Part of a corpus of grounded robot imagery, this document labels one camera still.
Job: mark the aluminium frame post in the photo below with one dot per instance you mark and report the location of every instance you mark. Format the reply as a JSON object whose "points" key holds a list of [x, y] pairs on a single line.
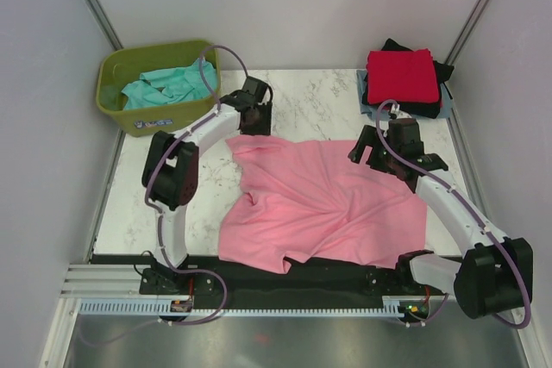
{"points": [[467, 29], [99, 14]]}

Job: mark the olive green plastic bin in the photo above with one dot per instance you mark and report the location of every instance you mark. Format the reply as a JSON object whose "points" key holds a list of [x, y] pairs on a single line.
{"points": [[125, 66]]}

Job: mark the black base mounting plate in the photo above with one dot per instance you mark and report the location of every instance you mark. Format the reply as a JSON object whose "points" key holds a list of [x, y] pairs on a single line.
{"points": [[315, 282]]}

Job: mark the white slotted cable duct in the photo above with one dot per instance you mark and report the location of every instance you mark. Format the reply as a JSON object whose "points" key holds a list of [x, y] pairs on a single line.
{"points": [[179, 306]]}

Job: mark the black folded t shirt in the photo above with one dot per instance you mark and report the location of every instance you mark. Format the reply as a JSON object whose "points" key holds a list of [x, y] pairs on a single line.
{"points": [[443, 74]]}

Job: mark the teal t shirt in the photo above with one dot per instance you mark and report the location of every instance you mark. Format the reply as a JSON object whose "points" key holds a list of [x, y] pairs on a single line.
{"points": [[170, 86]]}

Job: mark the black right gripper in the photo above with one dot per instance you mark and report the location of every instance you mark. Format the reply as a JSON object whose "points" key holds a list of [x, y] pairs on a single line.
{"points": [[369, 137]]}

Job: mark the red folded t shirt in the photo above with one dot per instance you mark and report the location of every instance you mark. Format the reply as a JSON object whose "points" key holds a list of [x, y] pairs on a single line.
{"points": [[405, 77]]}

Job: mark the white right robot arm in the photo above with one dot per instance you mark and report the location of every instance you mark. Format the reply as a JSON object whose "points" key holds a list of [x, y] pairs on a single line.
{"points": [[494, 273]]}

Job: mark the pink t shirt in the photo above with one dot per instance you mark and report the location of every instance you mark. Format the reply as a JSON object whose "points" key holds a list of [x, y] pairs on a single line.
{"points": [[308, 200]]}

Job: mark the left aluminium frame post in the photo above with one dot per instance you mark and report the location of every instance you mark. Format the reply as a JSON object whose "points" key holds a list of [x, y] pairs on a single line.
{"points": [[99, 14]]}

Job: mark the aluminium extrusion rail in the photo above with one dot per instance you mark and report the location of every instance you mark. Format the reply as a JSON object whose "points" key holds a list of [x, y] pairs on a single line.
{"points": [[101, 281]]}

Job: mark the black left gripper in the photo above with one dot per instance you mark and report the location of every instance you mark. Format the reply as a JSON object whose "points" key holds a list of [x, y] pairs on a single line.
{"points": [[264, 128]]}

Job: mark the right aluminium frame post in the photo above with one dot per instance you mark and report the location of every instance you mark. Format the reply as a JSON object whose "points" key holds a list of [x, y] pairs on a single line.
{"points": [[467, 29]]}

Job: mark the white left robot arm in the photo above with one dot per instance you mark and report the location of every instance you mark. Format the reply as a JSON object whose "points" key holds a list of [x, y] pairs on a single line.
{"points": [[171, 174]]}

